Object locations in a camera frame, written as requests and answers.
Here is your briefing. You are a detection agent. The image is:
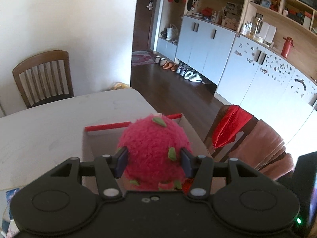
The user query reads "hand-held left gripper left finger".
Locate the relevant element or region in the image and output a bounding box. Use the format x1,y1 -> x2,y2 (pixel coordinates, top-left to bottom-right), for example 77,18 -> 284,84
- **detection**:
51,147 -> 129,200

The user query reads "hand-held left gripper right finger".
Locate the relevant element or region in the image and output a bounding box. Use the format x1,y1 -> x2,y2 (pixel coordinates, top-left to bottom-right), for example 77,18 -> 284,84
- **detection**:
180,148 -> 261,200

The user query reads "red shoe box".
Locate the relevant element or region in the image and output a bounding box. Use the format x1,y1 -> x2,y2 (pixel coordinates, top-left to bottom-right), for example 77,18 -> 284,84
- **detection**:
82,113 -> 213,191

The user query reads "pink plush fruit toy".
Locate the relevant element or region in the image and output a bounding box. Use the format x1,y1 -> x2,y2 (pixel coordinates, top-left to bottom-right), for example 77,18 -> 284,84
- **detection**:
116,114 -> 194,191

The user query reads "dark wooden chair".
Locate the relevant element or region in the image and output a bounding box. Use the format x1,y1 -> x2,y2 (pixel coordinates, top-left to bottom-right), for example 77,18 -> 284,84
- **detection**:
203,104 -> 294,179

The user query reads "yellow plastic bag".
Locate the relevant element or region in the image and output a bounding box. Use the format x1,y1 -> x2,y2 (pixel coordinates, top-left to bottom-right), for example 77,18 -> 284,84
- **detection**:
110,82 -> 130,91

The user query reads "row of shoes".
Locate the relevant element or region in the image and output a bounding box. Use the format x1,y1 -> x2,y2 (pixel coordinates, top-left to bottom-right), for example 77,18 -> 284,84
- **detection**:
155,56 -> 206,83

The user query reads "patterned door rug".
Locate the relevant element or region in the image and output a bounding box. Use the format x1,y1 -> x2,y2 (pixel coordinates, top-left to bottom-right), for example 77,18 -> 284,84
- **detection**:
131,52 -> 155,66

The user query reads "blue printed table mat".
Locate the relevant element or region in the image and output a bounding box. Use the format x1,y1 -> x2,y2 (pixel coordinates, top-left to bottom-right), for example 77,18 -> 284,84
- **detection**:
5,188 -> 20,202

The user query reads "white tote bag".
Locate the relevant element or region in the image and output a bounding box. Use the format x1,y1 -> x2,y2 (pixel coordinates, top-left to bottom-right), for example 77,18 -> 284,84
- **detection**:
166,24 -> 179,41

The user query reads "red thermos bottle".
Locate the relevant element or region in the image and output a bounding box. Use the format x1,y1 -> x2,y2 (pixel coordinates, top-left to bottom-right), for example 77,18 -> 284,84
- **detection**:
281,37 -> 294,59

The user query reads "brown wooden chair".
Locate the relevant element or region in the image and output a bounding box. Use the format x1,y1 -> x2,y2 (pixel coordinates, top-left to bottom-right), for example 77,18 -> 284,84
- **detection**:
12,50 -> 74,109

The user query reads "dark brown door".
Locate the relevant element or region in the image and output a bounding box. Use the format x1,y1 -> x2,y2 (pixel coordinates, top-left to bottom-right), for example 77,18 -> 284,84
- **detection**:
132,0 -> 165,52

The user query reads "white plastic container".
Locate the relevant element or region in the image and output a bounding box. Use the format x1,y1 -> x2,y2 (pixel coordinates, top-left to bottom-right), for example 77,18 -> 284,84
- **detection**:
260,21 -> 276,45

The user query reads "glass jar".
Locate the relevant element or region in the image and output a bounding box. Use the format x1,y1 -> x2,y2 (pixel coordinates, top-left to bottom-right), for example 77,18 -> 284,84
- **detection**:
252,16 -> 263,35

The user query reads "white wall cabinet unit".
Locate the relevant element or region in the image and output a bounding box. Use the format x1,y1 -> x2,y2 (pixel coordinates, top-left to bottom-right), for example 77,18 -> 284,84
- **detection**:
154,0 -> 317,119

